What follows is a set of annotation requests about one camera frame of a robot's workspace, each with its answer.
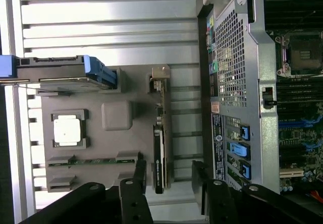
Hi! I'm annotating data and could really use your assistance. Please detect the blue expansion slot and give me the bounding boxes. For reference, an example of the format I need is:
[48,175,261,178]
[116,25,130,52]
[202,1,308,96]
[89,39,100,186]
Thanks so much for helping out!
[278,119,314,128]

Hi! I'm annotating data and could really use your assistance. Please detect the green motherboard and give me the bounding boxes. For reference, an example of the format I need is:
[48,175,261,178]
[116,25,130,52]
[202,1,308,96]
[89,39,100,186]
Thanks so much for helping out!
[264,7,323,193]

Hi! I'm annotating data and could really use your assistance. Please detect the blue slot retention clip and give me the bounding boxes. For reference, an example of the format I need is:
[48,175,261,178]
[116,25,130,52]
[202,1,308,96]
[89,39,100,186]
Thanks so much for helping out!
[229,141,251,161]
[239,159,252,181]
[240,125,251,142]

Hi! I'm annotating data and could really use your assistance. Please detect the green RAM stick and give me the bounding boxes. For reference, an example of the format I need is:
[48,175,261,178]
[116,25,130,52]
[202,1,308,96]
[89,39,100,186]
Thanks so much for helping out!
[47,157,137,167]

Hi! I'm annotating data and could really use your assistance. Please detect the white expansion slot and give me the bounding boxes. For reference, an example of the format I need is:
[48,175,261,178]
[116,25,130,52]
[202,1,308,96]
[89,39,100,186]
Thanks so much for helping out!
[279,168,304,179]

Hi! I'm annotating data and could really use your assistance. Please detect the CPU socket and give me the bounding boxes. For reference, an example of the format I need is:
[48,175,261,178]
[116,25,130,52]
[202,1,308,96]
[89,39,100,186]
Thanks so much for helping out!
[274,30,323,79]

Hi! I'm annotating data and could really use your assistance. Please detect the power wire bundle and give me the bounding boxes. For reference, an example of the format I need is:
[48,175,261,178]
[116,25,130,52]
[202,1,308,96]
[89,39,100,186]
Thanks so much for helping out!
[306,188,323,201]

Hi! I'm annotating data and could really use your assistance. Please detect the silver CPU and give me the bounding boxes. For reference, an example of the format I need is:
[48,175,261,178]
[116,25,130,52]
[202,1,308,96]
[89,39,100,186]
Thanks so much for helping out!
[52,114,82,147]

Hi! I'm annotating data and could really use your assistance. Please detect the grey parts rack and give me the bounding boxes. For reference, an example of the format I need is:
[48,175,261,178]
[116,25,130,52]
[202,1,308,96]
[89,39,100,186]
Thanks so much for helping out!
[35,64,177,193]

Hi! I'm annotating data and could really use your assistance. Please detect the open black PC case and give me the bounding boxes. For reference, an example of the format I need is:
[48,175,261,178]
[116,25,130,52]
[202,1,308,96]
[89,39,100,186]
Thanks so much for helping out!
[196,0,323,204]

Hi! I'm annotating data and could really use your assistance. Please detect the hard disk in blue caddy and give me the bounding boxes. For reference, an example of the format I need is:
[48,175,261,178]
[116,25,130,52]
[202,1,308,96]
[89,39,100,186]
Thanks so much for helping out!
[0,54,118,90]

